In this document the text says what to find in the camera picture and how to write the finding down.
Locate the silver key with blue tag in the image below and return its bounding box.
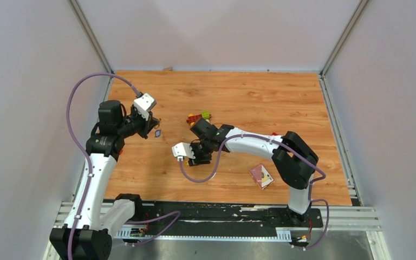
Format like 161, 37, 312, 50
154, 129, 162, 138

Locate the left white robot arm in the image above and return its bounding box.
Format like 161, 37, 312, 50
49, 96, 160, 259

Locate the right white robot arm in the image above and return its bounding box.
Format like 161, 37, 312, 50
173, 119, 319, 226

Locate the toy brick car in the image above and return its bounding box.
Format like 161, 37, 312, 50
186, 110, 212, 126

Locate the red patterned card box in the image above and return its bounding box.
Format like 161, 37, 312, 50
249, 164, 275, 190

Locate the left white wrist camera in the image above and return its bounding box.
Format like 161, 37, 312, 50
133, 93, 157, 121

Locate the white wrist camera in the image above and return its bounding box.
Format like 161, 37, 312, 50
133, 93, 157, 121
172, 142, 195, 160

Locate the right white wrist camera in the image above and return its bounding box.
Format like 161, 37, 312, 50
172, 142, 195, 160

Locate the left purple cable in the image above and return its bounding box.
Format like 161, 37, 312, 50
66, 73, 181, 260

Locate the purple cable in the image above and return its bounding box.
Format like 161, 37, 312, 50
178, 133, 330, 251
66, 73, 181, 260

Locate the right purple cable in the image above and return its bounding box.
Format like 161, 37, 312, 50
178, 133, 330, 251

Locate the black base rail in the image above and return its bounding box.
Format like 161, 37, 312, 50
127, 201, 325, 238

